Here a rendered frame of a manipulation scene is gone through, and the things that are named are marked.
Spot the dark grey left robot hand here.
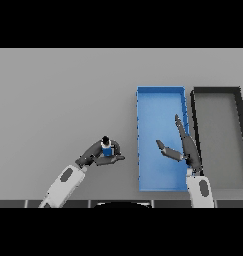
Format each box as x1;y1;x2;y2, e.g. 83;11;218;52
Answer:
74;139;126;170

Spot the dark grey bin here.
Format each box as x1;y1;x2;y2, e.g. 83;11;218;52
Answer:
190;86;243;190

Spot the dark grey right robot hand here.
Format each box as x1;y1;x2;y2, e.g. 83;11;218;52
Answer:
155;113;204;176

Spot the blue bin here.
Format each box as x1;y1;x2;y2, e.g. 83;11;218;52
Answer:
136;85;190;192

